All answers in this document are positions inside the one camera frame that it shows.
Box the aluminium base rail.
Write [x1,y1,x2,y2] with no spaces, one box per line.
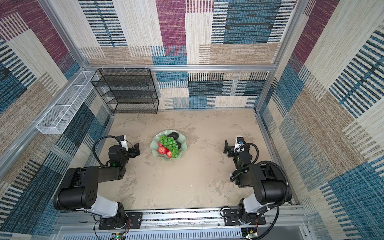
[50,205,316,240]

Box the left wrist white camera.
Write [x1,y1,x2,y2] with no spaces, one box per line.
[117,135,129,150]

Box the wrist white camera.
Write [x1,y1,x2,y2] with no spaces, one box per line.
[117,135,129,150]
[234,136,246,153]

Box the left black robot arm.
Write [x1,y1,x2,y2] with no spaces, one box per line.
[54,136,225,233]

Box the green fake grape bunch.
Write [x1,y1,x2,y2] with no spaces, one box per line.
[160,135,179,158]

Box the white wire mesh basket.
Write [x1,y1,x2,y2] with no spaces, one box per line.
[36,71,95,135]

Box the black wire mesh shelf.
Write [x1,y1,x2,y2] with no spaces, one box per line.
[91,68,159,114]

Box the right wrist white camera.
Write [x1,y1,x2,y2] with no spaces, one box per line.
[234,136,246,153]

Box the light green wavy fruit bowl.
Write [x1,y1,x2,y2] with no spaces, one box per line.
[150,130,187,162]

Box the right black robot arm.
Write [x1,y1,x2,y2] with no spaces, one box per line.
[219,137,292,240]

